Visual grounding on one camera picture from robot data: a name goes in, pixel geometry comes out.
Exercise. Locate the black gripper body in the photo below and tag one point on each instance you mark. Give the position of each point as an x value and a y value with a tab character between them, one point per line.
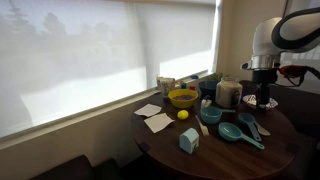
263	79

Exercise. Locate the small teal measuring cup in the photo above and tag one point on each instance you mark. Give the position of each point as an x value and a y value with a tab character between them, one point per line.
249	120

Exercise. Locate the medium teal measuring cup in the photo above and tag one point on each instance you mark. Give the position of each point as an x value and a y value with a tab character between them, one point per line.
231	132

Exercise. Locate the large teal measuring cup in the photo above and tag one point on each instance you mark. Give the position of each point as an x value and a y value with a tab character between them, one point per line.
212	115

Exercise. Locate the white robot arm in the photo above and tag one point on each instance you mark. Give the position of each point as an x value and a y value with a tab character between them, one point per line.
296	32

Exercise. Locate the patterned white plate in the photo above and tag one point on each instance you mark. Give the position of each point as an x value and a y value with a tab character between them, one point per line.
250	100

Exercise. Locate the glass jar with rice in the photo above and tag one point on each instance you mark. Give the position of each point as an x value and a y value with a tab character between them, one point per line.
228	92

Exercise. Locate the green plant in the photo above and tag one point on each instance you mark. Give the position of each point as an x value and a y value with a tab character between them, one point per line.
215	77

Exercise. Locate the white plastic spoon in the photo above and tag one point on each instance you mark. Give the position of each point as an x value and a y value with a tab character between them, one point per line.
261	130

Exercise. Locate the small white bottle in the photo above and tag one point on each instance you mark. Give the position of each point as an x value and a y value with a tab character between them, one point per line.
206	101

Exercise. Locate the blue bottle cap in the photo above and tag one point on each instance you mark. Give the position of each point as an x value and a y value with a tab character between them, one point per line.
194	77

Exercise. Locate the red toy block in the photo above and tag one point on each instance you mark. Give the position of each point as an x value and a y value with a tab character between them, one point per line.
192	87

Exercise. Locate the white plastic fork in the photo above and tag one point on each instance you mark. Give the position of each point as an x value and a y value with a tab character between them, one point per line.
203	128

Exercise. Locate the blue toy block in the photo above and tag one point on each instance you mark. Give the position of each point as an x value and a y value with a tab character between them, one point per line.
183	85

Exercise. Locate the yellow bowl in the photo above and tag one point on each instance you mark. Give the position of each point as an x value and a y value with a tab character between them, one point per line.
183	98

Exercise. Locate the yellow lemon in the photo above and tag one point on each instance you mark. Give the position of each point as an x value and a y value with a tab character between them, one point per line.
182	114

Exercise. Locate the patterned paper cup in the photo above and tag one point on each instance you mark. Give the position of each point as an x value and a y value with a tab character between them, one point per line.
165	85

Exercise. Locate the small blue house box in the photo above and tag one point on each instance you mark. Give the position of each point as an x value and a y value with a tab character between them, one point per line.
189	140

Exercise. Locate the white paper napkin near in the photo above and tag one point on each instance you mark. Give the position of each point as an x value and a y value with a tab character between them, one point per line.
158	122

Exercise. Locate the white paper napkin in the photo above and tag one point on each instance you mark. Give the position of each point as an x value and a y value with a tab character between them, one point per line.
148	110
158	122

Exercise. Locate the white paper napkin far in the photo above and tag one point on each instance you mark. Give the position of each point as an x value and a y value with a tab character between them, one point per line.
148	110

